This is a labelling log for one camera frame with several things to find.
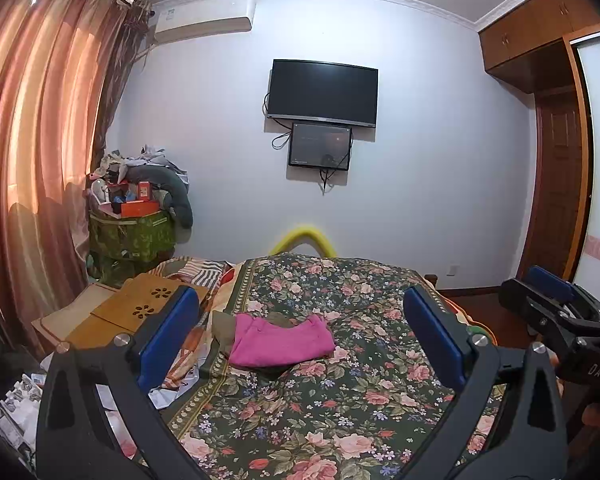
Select grey plush toy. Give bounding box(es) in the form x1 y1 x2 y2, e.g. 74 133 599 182
130 165 195 228

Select wooden overhead cabinet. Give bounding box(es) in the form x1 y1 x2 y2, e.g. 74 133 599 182
477 0 600 95

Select yellow foam tube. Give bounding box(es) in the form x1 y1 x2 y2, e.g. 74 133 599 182
269 226 337 258

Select pile of clutter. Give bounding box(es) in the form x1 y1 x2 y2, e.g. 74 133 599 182
85 145 191 218

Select wooden lap desk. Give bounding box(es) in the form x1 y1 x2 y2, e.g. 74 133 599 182
62 272 208 356

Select black monitor cable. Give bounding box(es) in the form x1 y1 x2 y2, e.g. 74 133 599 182
319 152 343 196

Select person's right hand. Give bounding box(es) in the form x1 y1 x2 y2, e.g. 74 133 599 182
550 352 600 428

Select floral blanket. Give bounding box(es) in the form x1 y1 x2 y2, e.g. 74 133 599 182
167 254 511 480

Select orange and green blanket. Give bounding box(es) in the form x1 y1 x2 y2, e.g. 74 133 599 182
427 280 498 348

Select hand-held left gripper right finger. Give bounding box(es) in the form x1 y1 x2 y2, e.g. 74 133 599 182
394 284 570 480

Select striped bedsheet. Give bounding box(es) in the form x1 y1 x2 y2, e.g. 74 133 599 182
152 256 243 391

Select black wall television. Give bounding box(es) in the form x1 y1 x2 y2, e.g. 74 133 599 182
266 59 379 128

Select pink pants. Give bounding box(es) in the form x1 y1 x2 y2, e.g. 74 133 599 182
227 312 337 368

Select white air conditioner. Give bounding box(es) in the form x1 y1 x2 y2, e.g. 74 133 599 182
150 0 257 45

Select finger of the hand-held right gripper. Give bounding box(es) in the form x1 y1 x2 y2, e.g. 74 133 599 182
525 265 588 306
499 278 578 336

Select scattered white papers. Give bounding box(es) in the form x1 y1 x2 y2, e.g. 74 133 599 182
0 370 51 456

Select small wall monitor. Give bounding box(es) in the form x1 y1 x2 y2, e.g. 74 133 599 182
287 121 353 172

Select pink curtain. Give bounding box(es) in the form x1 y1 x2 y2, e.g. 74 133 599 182
0 0 153 356

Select green patterned storage box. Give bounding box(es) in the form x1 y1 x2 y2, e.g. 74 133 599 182
87 207 177 288

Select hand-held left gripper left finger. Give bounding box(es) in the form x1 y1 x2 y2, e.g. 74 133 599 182
34 285 208 480

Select brown wooden door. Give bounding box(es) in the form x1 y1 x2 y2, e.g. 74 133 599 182
517 90 588 281

